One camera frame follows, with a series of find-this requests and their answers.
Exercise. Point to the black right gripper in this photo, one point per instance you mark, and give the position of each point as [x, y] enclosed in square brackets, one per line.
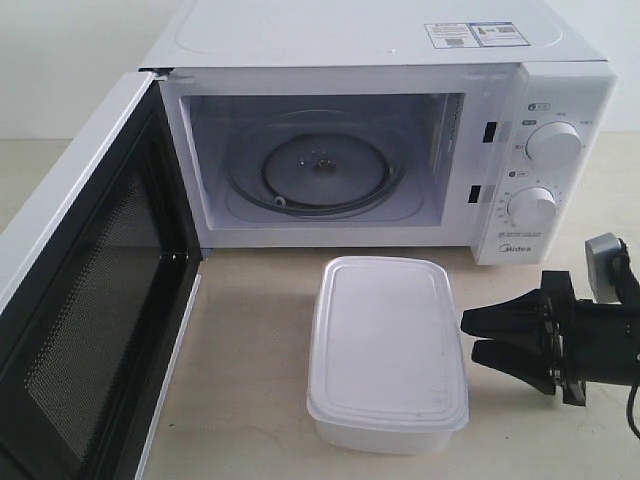
[598, 342]

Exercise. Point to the white lidded plastic container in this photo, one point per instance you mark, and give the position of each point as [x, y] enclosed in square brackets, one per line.
[386, 369]

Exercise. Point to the white microwave oven body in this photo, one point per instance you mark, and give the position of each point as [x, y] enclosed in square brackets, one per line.
[466, 115]

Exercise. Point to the glass microwave turntable plate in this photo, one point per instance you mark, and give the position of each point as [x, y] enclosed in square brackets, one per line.
[316, 163]

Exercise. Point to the microwave door with black window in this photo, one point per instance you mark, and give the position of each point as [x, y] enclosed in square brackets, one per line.
[99, 273]

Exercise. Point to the upper white control knob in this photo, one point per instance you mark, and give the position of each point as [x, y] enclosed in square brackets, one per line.
[553, 145]

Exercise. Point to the blue white label sticker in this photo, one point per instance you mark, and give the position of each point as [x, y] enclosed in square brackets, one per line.
[475, 35]

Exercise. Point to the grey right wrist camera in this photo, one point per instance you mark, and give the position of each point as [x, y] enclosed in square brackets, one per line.
[600, 252]

